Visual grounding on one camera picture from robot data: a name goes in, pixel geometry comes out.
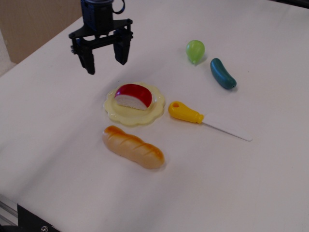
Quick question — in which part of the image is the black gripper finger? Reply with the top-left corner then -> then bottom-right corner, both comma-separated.
113,29 -> 130,65
77,46 -> 95,74

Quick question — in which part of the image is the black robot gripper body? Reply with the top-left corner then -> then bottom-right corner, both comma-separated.
69,0 -> 133,54

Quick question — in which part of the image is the red and white toy sushi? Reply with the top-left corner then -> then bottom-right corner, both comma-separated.
114,84 -> 153,110

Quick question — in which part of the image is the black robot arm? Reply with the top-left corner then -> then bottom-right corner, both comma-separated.
69,0 -> 133,75

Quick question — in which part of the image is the pale yellow scalloped plate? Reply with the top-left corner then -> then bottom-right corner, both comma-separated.
104,82 -> 165,126

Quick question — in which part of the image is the green toy pear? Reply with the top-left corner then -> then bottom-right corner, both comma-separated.
186,40 -> 205,65

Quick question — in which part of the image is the teal toy cucumber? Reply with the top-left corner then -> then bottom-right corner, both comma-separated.
210,58 -> 237,89

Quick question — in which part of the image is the toy bread loaf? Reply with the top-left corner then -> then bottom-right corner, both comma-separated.
102,126 -> 165,169

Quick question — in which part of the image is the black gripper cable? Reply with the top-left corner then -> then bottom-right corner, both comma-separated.
111,0 -> 126,14

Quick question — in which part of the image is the yellow handled toy knife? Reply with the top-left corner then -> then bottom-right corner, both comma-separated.
168,101 -> 253,142

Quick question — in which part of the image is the aluminium table frame rail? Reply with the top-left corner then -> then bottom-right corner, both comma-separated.
0,195 -> 18,226

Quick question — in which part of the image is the black corner bracket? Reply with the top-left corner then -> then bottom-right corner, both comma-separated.
17,204 -> 60,232

